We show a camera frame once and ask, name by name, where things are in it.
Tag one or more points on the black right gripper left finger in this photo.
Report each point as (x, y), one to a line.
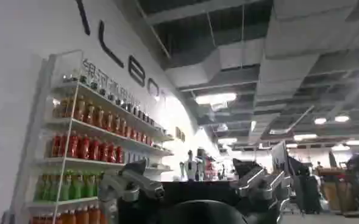
(130, 184)

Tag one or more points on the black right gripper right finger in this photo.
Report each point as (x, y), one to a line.
(267, 185)

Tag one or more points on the white standing board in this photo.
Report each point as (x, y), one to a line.
(279, 156)

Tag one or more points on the black office chair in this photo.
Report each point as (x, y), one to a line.
(307, 188)

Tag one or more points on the white shelf with drink bottles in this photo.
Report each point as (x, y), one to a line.
(84, 146)

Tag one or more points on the shelf with red goods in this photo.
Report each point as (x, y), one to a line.
(210, 169)

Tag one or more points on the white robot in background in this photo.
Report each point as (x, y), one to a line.
(190, 166)

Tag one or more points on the brown wooden desk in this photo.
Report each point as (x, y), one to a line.
(334, 188)

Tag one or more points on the black counter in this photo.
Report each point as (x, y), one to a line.
(197, 190)

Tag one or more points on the rectangular ceiling lamp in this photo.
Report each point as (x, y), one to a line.
(215, 98)

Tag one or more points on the white ventilation duct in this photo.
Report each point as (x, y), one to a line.
(215, 65)

